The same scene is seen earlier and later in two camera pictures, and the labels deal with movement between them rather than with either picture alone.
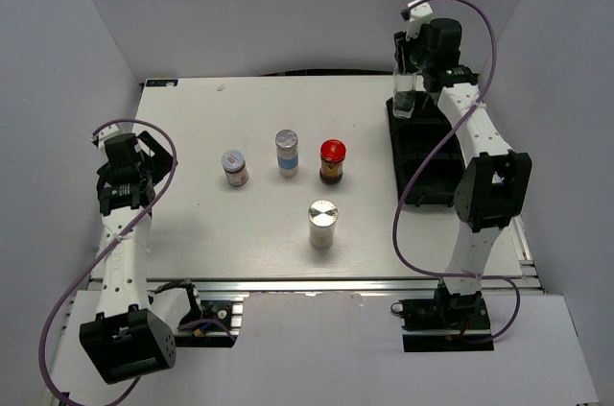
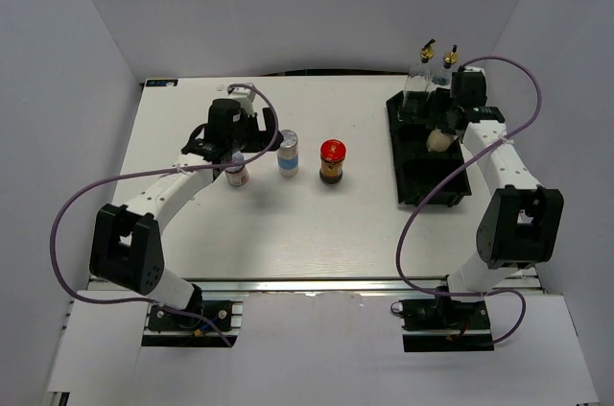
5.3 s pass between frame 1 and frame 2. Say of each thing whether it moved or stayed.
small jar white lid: stayed
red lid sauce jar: stayed
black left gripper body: moved
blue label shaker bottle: stayed
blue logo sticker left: stayed
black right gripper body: moved
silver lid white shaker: moved
